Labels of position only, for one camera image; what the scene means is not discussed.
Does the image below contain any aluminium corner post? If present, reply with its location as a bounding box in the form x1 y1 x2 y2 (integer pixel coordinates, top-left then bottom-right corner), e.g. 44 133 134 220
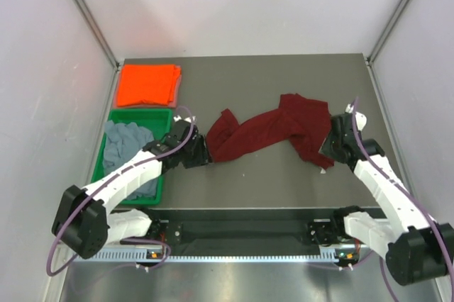
49 0 121 69
365 0 412 67

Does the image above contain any right aluminium corner post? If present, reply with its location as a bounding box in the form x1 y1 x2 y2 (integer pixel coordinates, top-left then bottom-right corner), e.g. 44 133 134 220
365 0 412 67

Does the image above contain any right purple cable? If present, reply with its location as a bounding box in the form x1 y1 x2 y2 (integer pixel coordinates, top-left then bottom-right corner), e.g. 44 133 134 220
333 96 454 302

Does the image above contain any folded pink t-shirt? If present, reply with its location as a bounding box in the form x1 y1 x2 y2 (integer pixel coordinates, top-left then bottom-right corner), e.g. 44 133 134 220
115 65 183 109

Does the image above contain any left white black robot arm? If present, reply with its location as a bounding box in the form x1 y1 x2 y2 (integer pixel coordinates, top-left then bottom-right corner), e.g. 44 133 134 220
51 116 210 259

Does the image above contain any left aluminium corner post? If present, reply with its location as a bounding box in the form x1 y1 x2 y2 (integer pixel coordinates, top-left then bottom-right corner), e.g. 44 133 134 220
49 0 121 69

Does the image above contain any dark red t-shirt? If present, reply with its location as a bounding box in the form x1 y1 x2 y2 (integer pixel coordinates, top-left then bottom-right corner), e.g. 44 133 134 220
206 94 334 169

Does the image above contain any aluminium front rail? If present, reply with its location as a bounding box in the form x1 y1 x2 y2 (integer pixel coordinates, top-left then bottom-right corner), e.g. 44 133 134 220
56 218 444 248

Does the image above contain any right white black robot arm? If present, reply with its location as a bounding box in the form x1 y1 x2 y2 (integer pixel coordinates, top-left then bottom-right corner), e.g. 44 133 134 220
320 103 453 286

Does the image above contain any folded orange t-shirt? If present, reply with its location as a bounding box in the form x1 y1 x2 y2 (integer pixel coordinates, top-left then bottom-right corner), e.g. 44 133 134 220
116 64 182 108

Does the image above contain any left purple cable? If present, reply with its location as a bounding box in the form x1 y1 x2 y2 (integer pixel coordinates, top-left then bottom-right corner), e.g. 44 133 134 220
45 105 198 278

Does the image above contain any purple cable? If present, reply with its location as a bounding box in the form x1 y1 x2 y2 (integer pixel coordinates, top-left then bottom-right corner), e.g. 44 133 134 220
333 96 454 302
45 105 198 278

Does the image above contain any slotted grey cable duct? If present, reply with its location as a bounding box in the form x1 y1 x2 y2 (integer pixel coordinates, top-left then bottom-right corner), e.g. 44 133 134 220
74 247 359 264

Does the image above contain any crumpled grey-blue t-shirt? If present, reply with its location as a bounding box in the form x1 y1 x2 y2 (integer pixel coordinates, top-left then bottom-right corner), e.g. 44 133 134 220
102 121 157 205

